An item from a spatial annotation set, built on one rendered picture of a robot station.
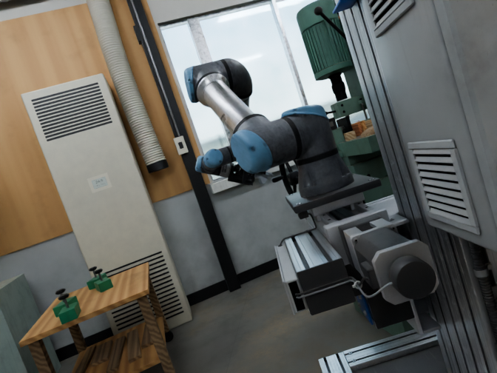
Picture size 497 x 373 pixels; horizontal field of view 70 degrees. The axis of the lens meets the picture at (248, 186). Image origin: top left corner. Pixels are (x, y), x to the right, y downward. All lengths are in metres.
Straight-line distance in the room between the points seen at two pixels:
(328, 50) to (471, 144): 1.25
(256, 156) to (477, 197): 0.51
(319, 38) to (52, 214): 2.16
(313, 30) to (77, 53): 1.86
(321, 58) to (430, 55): 1.20
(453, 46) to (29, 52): 2.87
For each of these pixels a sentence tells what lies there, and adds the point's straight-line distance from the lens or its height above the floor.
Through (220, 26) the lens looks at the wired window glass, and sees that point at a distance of 3.19.
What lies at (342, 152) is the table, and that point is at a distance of 1.51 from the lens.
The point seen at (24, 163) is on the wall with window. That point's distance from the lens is 2.96.
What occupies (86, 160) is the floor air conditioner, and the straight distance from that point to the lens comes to 2.56.
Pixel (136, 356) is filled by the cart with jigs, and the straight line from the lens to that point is 2.06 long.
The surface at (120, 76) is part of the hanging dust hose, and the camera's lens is 2.75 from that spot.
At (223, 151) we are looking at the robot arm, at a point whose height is 1.02.
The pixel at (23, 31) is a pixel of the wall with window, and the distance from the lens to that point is 3.15.
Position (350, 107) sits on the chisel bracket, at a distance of 1.71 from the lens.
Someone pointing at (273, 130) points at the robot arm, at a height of 1.01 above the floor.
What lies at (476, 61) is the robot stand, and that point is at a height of 0.99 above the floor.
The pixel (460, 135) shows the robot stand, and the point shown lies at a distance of 0.50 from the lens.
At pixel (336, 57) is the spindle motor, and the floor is 1.25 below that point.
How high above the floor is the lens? 0.97
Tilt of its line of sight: 5 degrees down
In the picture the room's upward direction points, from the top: 19 degrees counter-clockwise
